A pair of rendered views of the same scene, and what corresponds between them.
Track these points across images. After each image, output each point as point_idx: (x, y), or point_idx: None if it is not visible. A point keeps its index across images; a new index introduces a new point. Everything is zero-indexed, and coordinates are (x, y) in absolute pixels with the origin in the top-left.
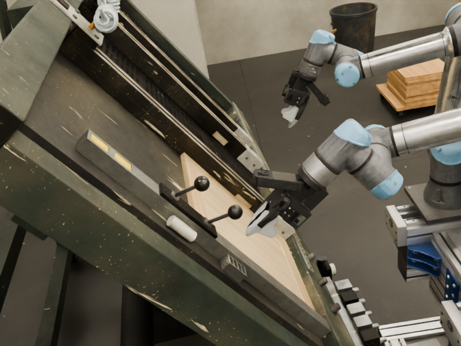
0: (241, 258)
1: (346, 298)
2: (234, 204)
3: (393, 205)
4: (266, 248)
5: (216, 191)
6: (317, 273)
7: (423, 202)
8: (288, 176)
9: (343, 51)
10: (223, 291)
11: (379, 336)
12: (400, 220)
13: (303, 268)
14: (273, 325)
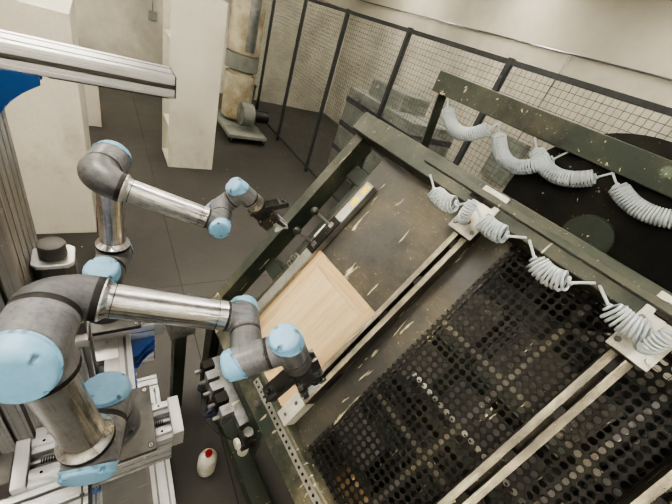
0: (292, 265)
1: (224, 393)
2: (327, 346)
3: (174, 432)
4: None
5: (339, 325)
6: (249, 396)
7: (143, 413)
8: (270, 203)
9: (252, 338)
10: (287, 215)
11: (201, 361)
12: (172, 406)
13: (262, 375)
14: (265, 242)
